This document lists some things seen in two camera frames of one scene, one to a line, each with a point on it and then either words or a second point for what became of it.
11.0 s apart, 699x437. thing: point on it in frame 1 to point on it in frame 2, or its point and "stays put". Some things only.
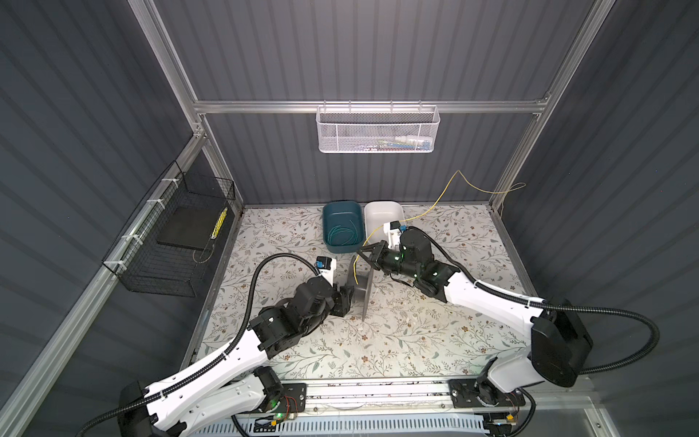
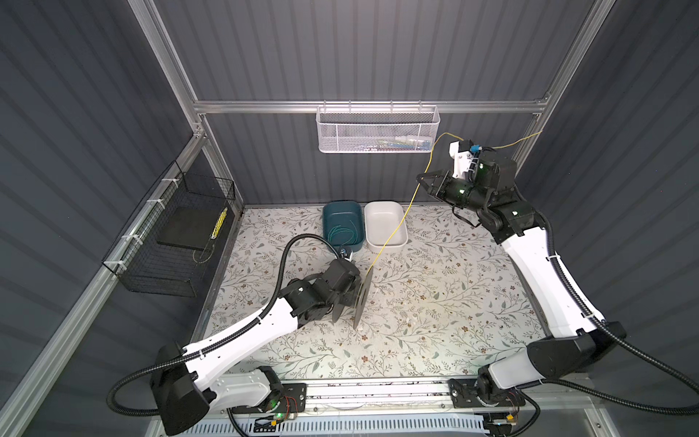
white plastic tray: (379, 213) stays put
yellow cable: (355, 259) to (420, 180)
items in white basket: (402, 143) stays put
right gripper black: (376, 258) to (442, 178)
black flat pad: (190, 226) stays put
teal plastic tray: (344, 227) stays put
